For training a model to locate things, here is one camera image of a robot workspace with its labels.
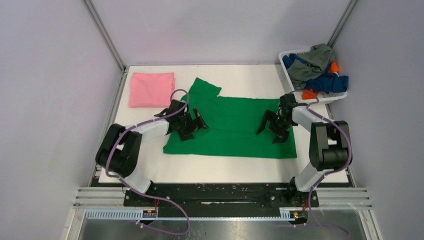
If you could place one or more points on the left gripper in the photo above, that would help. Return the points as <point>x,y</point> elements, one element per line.
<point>198,123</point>

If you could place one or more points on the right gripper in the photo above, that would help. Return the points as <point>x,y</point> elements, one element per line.
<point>283,135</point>

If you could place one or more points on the green t shirt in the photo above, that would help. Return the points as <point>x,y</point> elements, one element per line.
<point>232,126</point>

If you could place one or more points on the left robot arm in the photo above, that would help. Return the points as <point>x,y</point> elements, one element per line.
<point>119,150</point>

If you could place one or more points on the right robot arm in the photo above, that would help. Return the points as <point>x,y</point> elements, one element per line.
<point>330,149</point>

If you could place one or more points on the orange t shirt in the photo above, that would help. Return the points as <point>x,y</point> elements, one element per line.
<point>309,94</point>

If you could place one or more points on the folded pink t shirt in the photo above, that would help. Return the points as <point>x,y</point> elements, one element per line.
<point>151,90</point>

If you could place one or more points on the white plastic basket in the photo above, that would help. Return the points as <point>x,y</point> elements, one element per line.
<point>289,86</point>

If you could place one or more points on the blue t shirt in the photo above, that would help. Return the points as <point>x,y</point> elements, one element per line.
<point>311,77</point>

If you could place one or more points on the grey t shirt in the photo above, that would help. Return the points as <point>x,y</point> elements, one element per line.
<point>302,67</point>

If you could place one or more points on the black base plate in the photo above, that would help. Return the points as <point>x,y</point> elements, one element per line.
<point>227,196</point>

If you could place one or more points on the white slotted cable duct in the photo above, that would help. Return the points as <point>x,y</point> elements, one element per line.
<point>207,214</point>

